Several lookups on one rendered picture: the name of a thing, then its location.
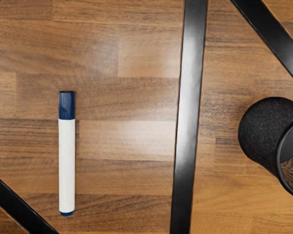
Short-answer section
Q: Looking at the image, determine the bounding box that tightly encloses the black mesh pen holder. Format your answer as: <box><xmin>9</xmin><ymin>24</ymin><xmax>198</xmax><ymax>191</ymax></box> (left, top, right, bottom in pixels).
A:
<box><xmin>237</xmin><ymin>97</ymin><xmax>293</xmax><ymax>200</ymax></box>

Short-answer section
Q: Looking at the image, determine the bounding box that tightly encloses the white marker with blue cap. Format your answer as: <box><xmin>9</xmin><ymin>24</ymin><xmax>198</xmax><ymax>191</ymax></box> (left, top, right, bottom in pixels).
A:
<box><xmin>58</xmin><ymin>90</ymin><xmax>77</xmax><ymax>217</ymax></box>

